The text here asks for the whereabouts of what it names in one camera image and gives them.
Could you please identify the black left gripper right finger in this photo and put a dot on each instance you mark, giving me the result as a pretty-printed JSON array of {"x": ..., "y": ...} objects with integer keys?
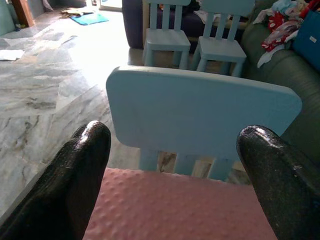
[{"x": 287, "y": 190}]

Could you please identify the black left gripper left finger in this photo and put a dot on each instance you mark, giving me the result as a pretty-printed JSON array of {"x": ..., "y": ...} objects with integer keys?
[{"x": 62, "y": 187}]

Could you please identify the pink textured pillow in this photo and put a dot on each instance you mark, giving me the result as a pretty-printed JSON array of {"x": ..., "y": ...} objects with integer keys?
[{"x": 175, "y": 212}]

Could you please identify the green leather sofa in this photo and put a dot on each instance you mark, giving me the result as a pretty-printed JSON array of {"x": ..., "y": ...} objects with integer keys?
[{"x": 287, "y": 75}]

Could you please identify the dark purple sofa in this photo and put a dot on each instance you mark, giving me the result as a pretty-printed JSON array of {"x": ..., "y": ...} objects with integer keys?
[{"x": 131, "y": 25}]

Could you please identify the light blue wooden kids chair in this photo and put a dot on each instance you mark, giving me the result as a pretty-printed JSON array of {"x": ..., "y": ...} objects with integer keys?
[
  {"x": 220, "y": 48},
  {"x": 167, "y": 38},
  {"x": 200, "y": 110}
]

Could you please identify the white paper sheet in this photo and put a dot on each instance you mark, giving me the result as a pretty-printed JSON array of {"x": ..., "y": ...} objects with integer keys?
[{"x": 11, "y": 55}]

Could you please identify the blue bag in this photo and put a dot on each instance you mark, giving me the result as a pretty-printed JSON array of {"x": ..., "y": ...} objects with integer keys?
[{"x": 307, "y": 42}]

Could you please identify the pile of colourful clothes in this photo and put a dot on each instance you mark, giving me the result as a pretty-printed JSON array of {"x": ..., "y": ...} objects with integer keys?
[{"x": 280, "y": 27}]

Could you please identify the blue floor mat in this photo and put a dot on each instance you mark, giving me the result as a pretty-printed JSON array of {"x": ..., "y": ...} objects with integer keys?
[{"x": 90, "y": 19}]

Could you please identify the crumpled brown cloth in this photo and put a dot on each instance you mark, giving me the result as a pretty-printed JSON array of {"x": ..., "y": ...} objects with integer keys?
[{"x": 75, "y": 12}]

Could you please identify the brown wooden post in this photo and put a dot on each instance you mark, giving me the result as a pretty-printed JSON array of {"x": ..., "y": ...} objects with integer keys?
[{"x": 22, "y": 12}]

